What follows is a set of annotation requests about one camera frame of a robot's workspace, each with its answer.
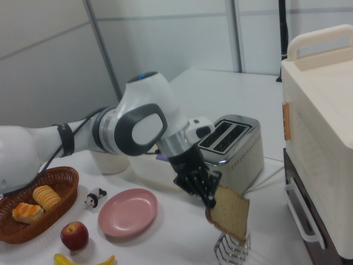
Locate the panda figurine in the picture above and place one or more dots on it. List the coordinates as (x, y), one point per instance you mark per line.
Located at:
(93, 198)

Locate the chrome and cream toaster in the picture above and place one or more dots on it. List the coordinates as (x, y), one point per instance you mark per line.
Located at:
(242, 154)

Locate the cream lidded canister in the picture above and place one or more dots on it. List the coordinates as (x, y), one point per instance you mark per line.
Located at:
(110, 164)

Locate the long striped bread roll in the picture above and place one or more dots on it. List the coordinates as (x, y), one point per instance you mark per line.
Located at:
(46, 197)

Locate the short striped bread roll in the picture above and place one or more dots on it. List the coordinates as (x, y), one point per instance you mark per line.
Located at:
(27, 213)

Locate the black camera stand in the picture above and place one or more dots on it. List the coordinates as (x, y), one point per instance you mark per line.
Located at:
(283, 33)

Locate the brown wicker basket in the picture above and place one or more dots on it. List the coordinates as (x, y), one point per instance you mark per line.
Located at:
(63, 176)

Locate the metal toast rack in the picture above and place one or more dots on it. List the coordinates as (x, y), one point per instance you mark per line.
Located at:
(220, 248)

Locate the red apple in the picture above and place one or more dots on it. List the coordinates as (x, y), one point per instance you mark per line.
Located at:
(74, 236)

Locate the brown-crusted bread slice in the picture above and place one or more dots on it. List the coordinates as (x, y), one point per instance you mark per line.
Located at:
(231, 212)

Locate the pink plate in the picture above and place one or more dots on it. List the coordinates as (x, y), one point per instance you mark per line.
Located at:
(127, 212)

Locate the purple cube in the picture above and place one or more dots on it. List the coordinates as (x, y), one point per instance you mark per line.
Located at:
(161, 156)

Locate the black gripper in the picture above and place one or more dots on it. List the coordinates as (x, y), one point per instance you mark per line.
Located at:
(187, 165)

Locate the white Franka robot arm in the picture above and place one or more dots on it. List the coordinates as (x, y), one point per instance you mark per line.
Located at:
(149, 94)

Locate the yellow banana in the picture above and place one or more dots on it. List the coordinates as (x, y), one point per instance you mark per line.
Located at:
(63, 260)

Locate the cream toy kitchen cart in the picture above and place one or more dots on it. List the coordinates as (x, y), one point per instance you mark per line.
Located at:
(317, 110)

